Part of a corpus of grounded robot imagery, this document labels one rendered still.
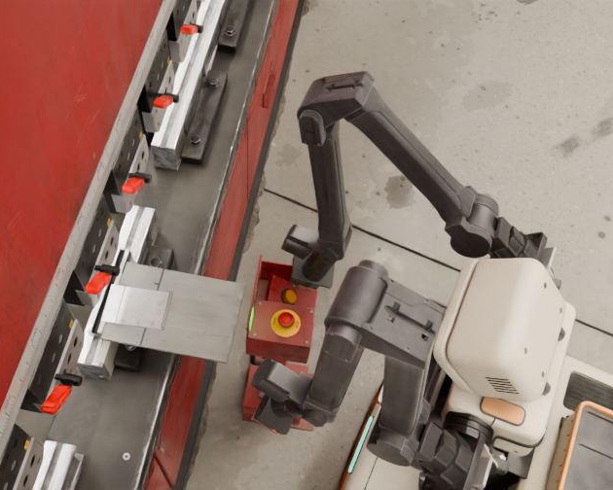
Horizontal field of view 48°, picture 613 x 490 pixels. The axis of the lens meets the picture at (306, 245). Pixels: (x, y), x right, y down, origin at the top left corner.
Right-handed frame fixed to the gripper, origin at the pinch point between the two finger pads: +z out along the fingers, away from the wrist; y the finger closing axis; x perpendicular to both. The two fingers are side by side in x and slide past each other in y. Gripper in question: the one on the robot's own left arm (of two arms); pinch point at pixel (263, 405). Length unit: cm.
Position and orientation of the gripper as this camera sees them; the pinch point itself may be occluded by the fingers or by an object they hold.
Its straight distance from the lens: 141.0
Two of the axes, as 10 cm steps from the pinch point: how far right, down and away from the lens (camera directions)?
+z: -4.8, 2.5, 8.4
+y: -4.1, 7.9, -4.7
